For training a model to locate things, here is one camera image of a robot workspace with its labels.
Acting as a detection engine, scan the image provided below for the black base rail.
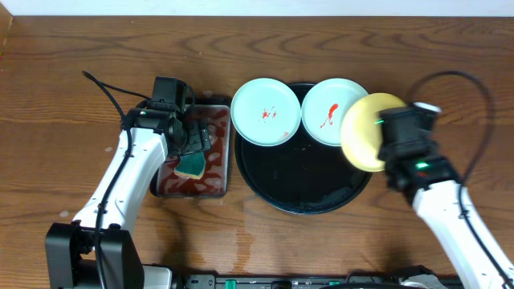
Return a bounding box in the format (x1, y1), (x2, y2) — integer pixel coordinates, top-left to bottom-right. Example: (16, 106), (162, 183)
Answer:
(172, 273), (463, 289)

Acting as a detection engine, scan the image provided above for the round black tray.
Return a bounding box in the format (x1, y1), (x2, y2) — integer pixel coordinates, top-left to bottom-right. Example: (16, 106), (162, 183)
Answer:
(235, 83), (371, 214)

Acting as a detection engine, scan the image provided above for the yellow plate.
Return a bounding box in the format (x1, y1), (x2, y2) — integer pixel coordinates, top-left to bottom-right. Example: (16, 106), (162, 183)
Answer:
(341, 93), (406, 173)

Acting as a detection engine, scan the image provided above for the white rectangular wash tray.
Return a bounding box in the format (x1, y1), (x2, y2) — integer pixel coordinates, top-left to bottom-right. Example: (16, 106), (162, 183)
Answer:
(149, 97), (231, 198)

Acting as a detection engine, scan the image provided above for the mint green plate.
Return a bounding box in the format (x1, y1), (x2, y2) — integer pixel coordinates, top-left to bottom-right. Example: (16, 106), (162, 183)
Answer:
(230, 78), (301, 147)
(301, 78), (369, 146)

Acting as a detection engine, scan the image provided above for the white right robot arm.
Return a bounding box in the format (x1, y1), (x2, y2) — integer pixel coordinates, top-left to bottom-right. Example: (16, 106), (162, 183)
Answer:
(377, 104), (513, 288)

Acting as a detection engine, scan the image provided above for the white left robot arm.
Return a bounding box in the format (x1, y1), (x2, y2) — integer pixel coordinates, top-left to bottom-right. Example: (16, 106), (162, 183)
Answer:
(45, 108), (210, 288)

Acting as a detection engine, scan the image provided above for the green yellow sponge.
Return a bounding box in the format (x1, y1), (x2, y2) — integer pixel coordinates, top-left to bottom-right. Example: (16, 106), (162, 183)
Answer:
(173, 152), (206, 180)

